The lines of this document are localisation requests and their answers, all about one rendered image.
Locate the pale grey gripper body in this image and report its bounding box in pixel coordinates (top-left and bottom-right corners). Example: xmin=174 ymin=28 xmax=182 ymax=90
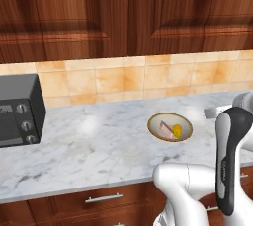
xmin=203 ymin=104 xmax=233 ymax=120

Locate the pink steak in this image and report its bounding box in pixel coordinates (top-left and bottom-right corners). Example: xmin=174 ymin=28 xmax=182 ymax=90
xmin=159 ymin=120 xmax=175 ymax=140

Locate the tan bowl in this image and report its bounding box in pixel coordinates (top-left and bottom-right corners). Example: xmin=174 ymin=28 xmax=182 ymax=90
xmin=146 ymin=112 xmax=194 ymax=143

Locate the brown wooden drawer front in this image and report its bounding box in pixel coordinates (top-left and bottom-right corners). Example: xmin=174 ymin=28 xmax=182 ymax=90
xmin=239 ymin=165 xmax=253 ymax=202
xmin=34 ymin=207 xmax=166 ymax=226
xmin=199 ymin=192 xmax=225 ymax=226
xmin=27 ymin=182 xmax=158 ymax=219

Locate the brown wooden cupboard door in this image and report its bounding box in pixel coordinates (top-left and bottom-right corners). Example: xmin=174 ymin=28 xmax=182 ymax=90
xmin=127 ymin=0 xmax=253 ymax=57
xmin=0 ymin=0 xmax=129 ymax=64

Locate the grey toaster oven knob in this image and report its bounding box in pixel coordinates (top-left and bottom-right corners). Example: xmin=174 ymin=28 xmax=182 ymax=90
xmin=20 ymin=120 xmax=33 ymax=132
xmin=16 ymin=103 xmax=29 ymax=114
xmin=26 ymin=134 xmax=38 ymax=145

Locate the black toaster oven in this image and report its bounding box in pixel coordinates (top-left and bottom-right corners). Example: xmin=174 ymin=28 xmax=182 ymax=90
xmin=0 ymin=73 xmax=47 ymax=149

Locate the brown wooden cupboard front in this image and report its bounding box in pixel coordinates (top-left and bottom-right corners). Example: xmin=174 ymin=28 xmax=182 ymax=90
xmin=0 ymin=199 xmax=37 ymax=226

